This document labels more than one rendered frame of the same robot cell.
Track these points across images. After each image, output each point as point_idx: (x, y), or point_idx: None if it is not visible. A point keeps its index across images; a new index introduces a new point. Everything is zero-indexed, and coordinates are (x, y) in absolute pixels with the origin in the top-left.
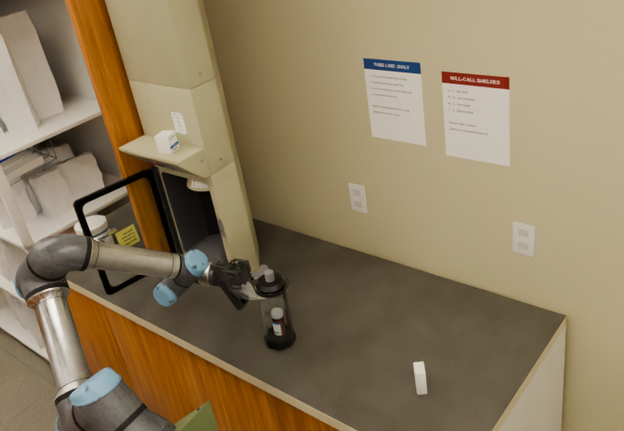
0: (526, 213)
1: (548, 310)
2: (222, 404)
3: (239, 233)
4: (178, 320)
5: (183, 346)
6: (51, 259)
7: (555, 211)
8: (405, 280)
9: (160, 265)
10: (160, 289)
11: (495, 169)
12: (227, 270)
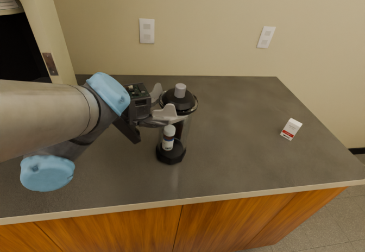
0: (273, 18)
1: (268, 76)
2: (108, 234)
3: (67, 70)
4: (31, 193)
5: (62, 217)
6: None
7: (291, 13)
8: (195, 82)
9: (69, 112)
10: (43, 167)
11: None
12: (132, 99)
